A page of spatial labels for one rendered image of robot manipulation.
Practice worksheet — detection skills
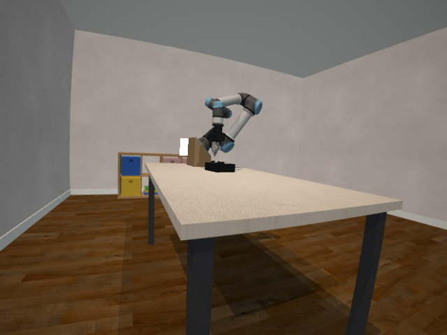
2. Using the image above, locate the black lighting desk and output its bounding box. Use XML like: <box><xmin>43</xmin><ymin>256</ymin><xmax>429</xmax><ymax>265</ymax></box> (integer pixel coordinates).
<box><xmin>205</xmin><ymin>161</ymin><xmax>235</xmax><ymax>172</ymax></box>

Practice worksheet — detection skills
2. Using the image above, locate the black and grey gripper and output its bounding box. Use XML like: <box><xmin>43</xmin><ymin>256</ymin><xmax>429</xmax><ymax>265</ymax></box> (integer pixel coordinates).
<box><xmin>209</xmin><ymin>124</ymin><xmax>226</xmax><ymax>156</ymax></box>

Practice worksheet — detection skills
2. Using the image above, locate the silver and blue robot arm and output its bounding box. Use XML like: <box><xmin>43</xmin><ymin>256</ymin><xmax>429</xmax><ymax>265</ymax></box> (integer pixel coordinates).
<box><xmin>198</xmin><ymin>93</ymin><xmax>263</xmax><ymax>153</ymax></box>

